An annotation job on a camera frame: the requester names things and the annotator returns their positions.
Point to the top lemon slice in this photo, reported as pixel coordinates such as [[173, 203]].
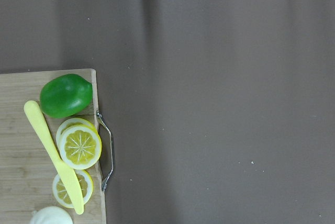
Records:
[[80, 147]]

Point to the hidden lemon slice behind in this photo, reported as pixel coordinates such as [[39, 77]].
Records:
[[71, 122]]

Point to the green toy lime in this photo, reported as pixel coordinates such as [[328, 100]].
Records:
[[65, 96]]

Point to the yellow plastic toy knife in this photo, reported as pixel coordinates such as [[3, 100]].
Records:
[[66, 173]]

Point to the lower lemon slice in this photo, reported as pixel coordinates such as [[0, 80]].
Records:
[[61, 195]]

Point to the wooden cutting board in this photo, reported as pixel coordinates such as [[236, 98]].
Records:
[[27, 172]]

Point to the white toy garlic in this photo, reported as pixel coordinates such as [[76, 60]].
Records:
[[51, 214]]

